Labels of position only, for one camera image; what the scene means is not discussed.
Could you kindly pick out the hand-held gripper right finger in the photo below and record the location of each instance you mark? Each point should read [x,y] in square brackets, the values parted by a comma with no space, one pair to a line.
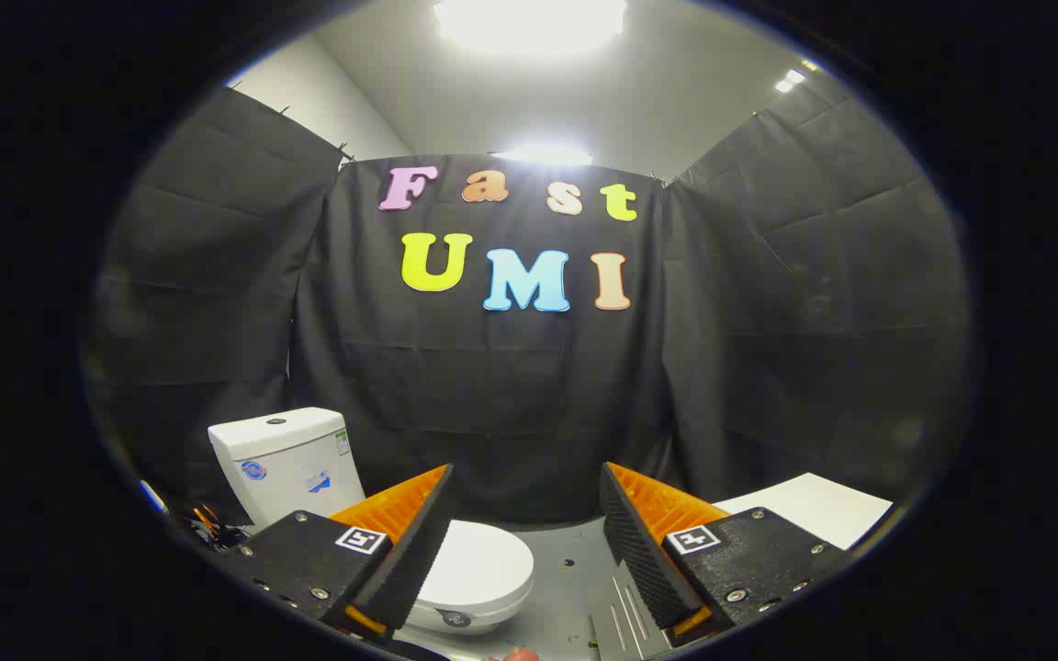
[635,546]

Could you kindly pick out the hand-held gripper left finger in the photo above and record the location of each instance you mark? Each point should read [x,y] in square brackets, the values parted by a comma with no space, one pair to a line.
[419,542]

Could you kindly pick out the white toilet lid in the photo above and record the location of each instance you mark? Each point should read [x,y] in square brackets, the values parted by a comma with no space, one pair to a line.
[483,560]

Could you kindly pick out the white ceramic toilet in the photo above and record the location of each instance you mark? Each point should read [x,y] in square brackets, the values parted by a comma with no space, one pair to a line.
[286,459]

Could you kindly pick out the black backdrop cloth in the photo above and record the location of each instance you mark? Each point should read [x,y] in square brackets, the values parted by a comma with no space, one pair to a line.
[511,404]

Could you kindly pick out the grey drawer cabinet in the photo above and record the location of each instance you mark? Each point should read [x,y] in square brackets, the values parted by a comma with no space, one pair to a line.
[814,509]

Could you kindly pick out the ceiling light panel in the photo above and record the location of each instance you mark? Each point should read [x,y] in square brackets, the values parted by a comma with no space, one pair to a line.
[543,154]

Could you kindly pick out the small ceiling light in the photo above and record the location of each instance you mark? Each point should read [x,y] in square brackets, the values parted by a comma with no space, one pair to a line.
[789,80]

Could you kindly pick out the large ceiling light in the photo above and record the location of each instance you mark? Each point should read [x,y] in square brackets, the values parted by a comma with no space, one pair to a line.
[529,23]

